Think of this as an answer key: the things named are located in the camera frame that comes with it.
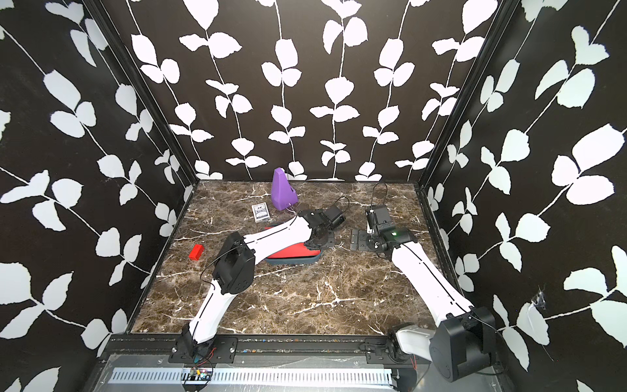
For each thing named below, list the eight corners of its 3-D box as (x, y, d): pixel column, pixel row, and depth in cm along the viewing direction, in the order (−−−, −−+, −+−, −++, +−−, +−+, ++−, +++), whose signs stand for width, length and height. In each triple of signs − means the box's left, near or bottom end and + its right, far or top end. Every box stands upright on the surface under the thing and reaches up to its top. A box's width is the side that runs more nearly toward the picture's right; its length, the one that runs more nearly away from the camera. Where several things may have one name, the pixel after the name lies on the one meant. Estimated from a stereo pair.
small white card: (255, 222, 107) (254, 219, 106) (252, 208, 113) (251, 205, 111) (270, 218, 109) (269, 215, 107) (266, 204, 114) (265, 201, 112)
